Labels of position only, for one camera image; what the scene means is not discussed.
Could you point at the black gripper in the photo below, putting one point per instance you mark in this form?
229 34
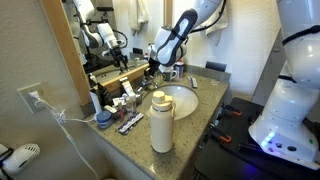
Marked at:
153 66

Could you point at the chrome faucet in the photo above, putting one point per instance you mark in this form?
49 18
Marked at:
145 84

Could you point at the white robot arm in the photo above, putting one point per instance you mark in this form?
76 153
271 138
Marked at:
279 130

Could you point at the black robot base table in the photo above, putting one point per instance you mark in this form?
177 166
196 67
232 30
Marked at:
242 158

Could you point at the clear drinking glass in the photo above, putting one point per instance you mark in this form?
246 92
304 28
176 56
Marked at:
158 78

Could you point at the white and green mug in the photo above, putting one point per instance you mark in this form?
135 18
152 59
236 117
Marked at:
169 74

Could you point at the cream insulated water bottle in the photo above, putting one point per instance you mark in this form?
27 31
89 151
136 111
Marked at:
162 113

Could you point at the white oval sink basin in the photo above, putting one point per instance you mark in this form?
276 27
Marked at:
186 100

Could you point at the wood framed mirror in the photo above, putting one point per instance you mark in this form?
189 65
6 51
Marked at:
61 29

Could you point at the blue round jar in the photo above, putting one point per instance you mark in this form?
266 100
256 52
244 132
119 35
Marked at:
104 119

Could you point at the orange black clamp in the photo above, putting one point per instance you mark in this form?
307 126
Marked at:
220 135
231 109

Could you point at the white hanging towel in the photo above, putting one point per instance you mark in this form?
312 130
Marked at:
217 23

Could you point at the white hair dryer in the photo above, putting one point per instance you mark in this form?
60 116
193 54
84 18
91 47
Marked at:
13 161

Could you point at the white wall outlet plug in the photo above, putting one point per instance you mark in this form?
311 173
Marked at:
34 96

